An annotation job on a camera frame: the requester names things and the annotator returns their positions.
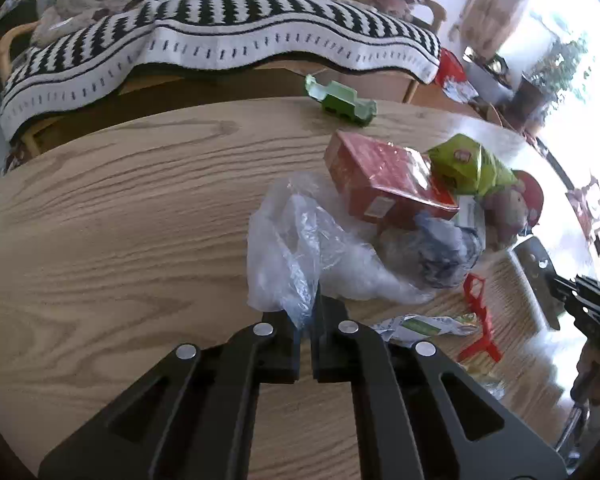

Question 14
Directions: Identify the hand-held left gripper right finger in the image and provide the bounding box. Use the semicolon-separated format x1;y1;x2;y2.
312;285;568;480

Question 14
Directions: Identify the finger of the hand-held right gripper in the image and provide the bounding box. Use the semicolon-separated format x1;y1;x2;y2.
512;236;564;331

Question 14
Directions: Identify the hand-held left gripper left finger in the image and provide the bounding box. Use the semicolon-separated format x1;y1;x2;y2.
37;310;302;480

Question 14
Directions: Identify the clear plastic bag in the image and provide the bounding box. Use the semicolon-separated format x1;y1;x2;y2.
246;170;437;329

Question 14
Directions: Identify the yellow-green snack bag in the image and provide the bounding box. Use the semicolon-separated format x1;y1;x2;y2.
426;133;519;197

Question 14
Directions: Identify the red cardboard box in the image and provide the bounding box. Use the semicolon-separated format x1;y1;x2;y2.
324;130;461;231

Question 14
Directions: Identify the plush toy with red cap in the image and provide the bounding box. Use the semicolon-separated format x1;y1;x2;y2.
482;170;545;252

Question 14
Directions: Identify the red plastic piece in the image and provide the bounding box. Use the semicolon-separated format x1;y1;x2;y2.
456;273;504;363

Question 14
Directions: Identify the flat white-green wrapper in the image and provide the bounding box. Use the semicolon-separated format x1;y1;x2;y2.
370;313;482;347

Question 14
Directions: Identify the crumpled grey plastic bag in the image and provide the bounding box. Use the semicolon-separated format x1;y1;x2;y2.
380;212;487;289

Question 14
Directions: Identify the potted plant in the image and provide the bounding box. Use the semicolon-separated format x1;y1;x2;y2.
522;35;595;116

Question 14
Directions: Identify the red bag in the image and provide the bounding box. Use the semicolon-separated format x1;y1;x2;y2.
432;47;479;104

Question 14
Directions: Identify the beige curtain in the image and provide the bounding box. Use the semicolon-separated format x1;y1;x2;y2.
459;0;537;57

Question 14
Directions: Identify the wooden sofa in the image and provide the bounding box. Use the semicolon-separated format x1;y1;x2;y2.
0;22;449;161

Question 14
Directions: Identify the black-white striped blanket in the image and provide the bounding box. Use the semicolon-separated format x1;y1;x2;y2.
0;0;442;142

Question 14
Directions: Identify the grey plush cloth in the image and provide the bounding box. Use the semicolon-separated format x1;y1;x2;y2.
30;0;147;49

